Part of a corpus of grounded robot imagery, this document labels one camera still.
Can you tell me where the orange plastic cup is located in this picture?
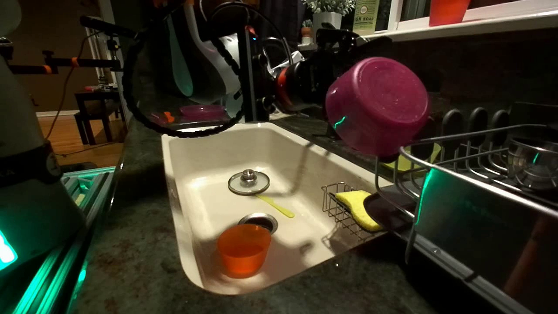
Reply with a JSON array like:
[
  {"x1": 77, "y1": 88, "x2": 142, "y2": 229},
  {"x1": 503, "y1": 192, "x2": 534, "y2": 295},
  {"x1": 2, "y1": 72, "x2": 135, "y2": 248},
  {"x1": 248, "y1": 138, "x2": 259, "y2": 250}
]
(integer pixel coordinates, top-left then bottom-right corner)
[
  {"x1": 217, "y1": 222, "x2": 274, "y2": 281},
  {"x1": 430, "y1": 0, "x2": 473, "y2": 28}
]

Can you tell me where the black camera stand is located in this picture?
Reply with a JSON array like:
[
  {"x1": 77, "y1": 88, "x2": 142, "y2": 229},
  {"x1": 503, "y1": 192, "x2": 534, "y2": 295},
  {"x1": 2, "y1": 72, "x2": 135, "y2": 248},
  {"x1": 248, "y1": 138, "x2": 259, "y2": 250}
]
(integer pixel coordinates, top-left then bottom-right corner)
[{"x1": 0, "y1": 14, "x2": 137, "y2": 77}]

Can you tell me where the dark wooden stool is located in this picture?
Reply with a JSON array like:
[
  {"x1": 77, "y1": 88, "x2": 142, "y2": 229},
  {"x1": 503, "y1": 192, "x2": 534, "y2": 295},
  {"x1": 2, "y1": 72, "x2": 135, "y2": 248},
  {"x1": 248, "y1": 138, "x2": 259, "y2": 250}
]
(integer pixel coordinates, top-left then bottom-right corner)
[{"x1": 74, "y1": 86, "x2": 117, "y2": 147}]

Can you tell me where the yellow sponge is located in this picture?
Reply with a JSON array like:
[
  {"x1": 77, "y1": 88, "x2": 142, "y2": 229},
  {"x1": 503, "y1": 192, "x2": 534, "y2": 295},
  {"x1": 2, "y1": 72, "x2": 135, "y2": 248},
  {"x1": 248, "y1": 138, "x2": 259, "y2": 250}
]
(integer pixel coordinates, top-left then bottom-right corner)
[{"x1": 334, "y1": 189, "x2": 388, "y2": 234}]

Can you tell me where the shiny metal pot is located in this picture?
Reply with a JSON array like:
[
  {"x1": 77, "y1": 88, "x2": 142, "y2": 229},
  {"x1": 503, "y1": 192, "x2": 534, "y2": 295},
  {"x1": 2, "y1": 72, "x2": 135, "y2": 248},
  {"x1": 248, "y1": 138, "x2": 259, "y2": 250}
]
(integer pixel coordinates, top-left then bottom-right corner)
[{"x1": 505, "y1": 135, "x2": 558, "y2": 192}]

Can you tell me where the magenta plastic bowl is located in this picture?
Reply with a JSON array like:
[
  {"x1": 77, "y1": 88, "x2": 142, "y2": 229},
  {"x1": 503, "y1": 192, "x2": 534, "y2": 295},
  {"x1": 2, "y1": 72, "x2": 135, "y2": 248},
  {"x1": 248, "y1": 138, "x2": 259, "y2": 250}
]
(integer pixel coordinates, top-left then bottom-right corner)
[{"x1": 178, "y1": 103, "x2": 231, "y2": 124}]

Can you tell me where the pink plastic bowl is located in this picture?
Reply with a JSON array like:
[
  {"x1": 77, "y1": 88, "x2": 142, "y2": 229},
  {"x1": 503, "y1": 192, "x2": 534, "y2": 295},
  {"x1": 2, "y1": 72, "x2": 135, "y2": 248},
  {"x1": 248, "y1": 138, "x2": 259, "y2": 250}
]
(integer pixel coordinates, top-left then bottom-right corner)
[{"x1": 323, "y1": 56, "x2": 433, "y2": 159}]

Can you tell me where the potted plant in white pot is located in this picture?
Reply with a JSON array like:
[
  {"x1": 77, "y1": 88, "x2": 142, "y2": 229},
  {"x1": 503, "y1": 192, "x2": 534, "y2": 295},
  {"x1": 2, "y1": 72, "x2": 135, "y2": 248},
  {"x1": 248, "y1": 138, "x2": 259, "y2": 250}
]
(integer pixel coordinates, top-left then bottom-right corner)
[{"x1": 302, "y1": 0, "x2": 358, "y2": 32}]

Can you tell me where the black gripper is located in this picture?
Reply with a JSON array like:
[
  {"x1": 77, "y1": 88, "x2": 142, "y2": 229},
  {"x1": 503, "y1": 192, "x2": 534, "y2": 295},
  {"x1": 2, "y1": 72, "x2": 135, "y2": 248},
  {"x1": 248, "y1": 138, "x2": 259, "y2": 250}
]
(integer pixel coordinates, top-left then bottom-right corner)
[{"x1": 288, "y1": 53, "x2": 339, "y2": 114}]

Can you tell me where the wire dish rack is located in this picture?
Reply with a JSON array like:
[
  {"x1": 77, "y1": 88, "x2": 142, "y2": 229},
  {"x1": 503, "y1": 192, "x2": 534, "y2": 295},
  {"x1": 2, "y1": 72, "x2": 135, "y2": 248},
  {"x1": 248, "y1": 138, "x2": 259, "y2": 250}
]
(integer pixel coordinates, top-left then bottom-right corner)
[{"x1": 365, "y1": 105, "x2": 558, "y2": 314}]

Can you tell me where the metal sink drain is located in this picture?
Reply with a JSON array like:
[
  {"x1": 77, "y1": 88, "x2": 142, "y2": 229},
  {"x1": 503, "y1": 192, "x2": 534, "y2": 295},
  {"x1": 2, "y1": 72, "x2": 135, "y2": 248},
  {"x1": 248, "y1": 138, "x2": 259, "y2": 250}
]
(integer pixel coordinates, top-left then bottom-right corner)
[
  {"x1": 227, "y1": 168, "x2": 273, "y2": 198},
  {"x1": 238, "y1": 212, "x2": 281, "y2": 236}
]

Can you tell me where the white kitchen sink basin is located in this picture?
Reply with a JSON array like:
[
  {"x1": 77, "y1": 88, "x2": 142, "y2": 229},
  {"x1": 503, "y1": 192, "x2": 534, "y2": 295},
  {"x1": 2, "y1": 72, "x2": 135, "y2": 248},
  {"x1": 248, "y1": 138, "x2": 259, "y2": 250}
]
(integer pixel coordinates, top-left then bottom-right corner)
[{"x1": 159, "y1": 119, "x2": 398, "y2": 297}]

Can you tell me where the yellow-green plastic bowl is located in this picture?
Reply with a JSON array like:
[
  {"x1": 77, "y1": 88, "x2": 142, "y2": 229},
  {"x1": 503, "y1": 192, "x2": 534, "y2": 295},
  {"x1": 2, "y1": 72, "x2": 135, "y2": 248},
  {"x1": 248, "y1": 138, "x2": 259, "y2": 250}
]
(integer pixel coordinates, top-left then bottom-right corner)
[{"x1": 393, "y1": 142, "x2": 445, "y2": 175}]

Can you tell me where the aluminium frame with green light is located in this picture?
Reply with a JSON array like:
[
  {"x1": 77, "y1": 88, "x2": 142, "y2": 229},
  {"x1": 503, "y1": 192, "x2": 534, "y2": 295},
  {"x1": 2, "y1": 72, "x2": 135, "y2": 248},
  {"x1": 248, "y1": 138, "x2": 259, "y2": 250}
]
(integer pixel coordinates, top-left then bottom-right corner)
[{"x1": 0, "y1": 164, "x2": 119, "y2": 314}]

